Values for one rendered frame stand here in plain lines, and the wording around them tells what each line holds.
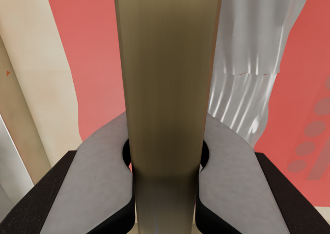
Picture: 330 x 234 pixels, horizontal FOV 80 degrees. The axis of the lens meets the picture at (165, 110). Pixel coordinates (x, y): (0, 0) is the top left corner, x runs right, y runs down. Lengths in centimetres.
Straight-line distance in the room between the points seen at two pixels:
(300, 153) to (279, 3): 18
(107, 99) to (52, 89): 6
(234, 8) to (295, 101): 12
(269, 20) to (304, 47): 5
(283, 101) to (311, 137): 7
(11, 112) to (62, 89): 5
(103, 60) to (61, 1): 6
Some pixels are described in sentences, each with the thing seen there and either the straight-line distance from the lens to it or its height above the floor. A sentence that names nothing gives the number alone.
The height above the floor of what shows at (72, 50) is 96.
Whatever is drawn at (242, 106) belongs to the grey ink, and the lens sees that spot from 22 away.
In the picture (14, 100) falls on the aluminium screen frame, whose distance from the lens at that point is 24.
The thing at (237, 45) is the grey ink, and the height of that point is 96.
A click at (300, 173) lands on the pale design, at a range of 33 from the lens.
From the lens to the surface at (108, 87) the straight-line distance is 21.
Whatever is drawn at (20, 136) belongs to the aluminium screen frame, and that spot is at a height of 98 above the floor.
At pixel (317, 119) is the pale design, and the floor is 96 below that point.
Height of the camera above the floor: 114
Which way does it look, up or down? 60 degrees down
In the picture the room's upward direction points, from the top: 179 degrees counter-clockwise
